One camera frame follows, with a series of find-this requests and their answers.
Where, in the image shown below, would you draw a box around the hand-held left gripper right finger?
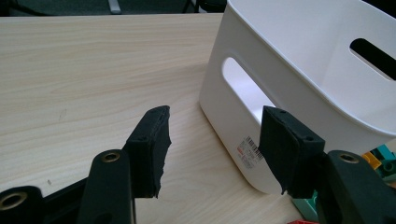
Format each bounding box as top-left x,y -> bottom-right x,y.
258,105 -> 327,200

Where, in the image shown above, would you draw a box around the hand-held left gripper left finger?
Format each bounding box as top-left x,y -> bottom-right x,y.
123,105 -> 173,200

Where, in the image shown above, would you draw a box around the orange toy block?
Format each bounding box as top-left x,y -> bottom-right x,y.
361,151 -> 383,171

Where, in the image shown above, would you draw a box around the white plastic bin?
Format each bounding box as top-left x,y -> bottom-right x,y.
199,0 -> 396,196

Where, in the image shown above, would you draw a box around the teal toy block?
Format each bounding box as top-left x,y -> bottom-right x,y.
372,144 -> 396,185
291,189 -> 320,222

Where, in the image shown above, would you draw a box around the red toy block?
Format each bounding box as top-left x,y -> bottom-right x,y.
286,218 -> 320,224

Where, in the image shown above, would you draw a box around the white desk frame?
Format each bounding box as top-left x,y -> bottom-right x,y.
106,0 -> 122,15

